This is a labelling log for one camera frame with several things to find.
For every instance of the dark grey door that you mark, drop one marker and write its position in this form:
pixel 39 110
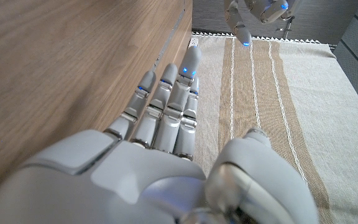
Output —
pixel 210 15

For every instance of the white power strip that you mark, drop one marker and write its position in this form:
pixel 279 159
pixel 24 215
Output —
pixel 193 42

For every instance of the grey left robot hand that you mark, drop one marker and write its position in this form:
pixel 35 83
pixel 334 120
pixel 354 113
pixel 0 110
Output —
pixel 269 11

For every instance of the beige striped backdrop curtain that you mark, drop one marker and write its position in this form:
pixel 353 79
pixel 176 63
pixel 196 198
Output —
pixel 322 109

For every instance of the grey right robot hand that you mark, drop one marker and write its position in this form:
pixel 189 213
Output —
pixel 135 180

